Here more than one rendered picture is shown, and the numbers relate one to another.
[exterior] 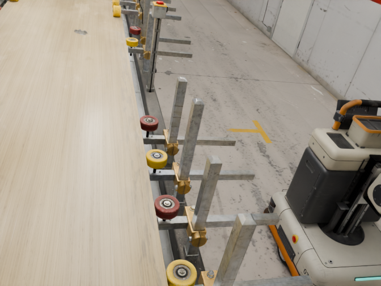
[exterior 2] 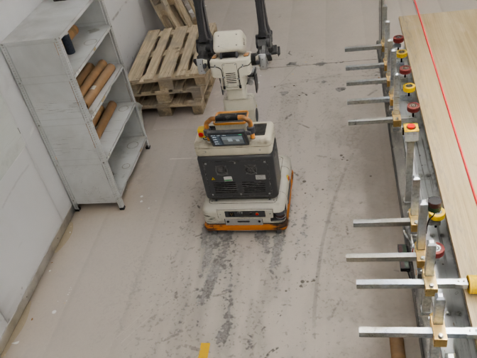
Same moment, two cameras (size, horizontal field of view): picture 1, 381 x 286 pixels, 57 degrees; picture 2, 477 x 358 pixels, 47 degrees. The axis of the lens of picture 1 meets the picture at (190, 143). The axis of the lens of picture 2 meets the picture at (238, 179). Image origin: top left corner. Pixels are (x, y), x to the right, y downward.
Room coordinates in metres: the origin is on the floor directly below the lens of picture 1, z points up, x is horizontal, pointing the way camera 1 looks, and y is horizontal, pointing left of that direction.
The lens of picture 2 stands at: (4.40, 0.78, 2.89)
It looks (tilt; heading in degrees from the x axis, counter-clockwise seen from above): 38 degrees down; 213
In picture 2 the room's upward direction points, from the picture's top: 12 degrees counter-clockwise
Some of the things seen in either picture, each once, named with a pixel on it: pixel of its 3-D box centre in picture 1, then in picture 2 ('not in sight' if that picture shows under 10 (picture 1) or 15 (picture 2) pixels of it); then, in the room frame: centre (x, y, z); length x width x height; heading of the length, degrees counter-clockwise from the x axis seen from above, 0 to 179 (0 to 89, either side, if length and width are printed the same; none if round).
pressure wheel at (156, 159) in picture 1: (155, 166); (409, 92); (1.06, 0.11, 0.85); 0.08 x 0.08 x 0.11
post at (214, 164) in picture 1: (199, 217); (390, 69); (0.81, -0.08, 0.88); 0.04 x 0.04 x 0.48; 18
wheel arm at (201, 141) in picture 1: (190, 141); (381, 120); (1.36, 0.00, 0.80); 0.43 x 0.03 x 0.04; 108
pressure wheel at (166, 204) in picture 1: (165, 214); (404, 74); (0.82, 0.03, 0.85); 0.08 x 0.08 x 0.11
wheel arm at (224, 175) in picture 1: (202, 175); (379, 99); (1.12, -0.07, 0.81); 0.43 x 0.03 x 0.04; 108
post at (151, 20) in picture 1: (147, 49); (414, 212); (2.24, 0.40, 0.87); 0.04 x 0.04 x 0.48; 18
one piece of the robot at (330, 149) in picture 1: (353, 176); (238, 154); (1.67, -0.94, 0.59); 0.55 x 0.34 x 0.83; 107
